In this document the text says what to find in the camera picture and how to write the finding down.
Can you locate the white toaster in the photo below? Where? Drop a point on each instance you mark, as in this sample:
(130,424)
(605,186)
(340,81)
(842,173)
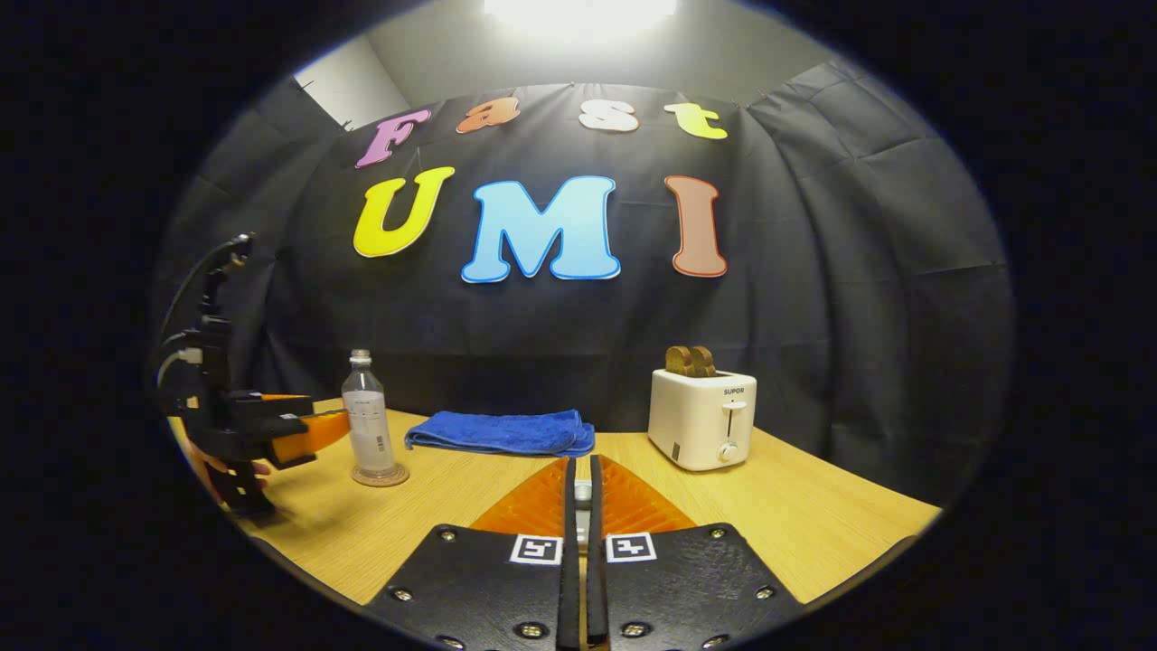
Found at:
(696,420)

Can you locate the ceiling light panel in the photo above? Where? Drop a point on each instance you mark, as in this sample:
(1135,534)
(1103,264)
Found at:
(578,14)

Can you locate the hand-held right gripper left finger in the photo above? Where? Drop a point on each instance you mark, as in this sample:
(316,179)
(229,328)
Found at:
(488,588)

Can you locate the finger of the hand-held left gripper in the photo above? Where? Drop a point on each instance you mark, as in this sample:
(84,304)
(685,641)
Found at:
(303,438)
(280,404)

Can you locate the blue folded towel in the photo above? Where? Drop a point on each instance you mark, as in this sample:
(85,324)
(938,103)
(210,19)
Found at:
(506,432)

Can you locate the black backdrop cloth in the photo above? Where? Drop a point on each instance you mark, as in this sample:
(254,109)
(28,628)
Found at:
(813,271)

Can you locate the brown toast slice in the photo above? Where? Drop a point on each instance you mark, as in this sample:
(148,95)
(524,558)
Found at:
(705,363)
(679,362)

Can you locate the round cork coaster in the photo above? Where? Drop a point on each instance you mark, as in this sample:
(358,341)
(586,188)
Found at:
(399,475)

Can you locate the clear plastic water bottle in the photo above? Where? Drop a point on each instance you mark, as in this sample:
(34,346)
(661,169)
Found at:
(369,425)

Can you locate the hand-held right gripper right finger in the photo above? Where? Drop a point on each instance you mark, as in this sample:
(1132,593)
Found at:
(678,588)

